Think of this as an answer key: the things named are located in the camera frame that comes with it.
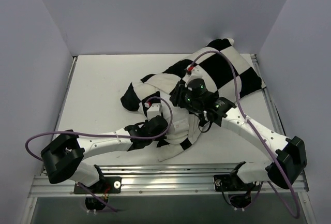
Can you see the right side aluminium rail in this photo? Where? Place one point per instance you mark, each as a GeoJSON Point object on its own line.
{"type": "Point", "coordinates": [273, 112]}

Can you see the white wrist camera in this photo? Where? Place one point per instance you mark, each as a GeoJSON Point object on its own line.
{"type": "Point", "coordinates": [153, 110]}
{"type": "Point", "coordinates": [191, 74]}

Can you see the aluminium rail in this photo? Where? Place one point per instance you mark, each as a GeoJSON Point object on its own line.
{"type": "Point", "coordinates": [75, 58]}
{"type": "Point", "coordinates": [273, 112]}

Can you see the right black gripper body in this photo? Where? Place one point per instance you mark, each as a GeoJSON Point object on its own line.
{"type": "Point", "coordinates": [177, 93]}

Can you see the left side aluminium rail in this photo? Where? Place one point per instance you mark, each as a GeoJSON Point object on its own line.
{"type": "Point", "coordinates": [75, 58]}

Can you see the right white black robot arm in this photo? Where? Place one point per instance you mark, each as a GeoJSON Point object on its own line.
{"type": "Point", "coordinates": [287, 157]}

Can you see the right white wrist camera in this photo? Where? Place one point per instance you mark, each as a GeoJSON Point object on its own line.
{"type": "Point", "coordinates": [191, 74]}

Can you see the aluminium front rail frame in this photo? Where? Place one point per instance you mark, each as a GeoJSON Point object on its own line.
{"type": "Point", "coordinates": [153, 180]}

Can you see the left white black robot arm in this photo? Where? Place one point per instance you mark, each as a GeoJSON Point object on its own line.
{"type": "Point", "coordinates": [63, 157]}

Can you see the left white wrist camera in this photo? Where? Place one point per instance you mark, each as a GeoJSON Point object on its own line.
{"type": "Point", "coordinates": [153, 110]}

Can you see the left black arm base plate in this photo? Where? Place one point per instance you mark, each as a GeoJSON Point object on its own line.
{"type": "Point", "coordinates": [96, 185]}

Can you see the white pillow insert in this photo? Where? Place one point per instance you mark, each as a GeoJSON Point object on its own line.
{"type": "Point", "coordinates": [183, 131]}

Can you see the black white checkered pillowcase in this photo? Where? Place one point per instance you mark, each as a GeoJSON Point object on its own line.
{"type": "Point", "coordinates": [222, 67]}

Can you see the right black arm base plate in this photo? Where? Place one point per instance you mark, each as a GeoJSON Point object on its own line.
{"type": "Point", "coordinates": [228, 183]}

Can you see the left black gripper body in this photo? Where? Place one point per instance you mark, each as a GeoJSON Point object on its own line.
{"type": "Point", "coordinates": [159, 121]}

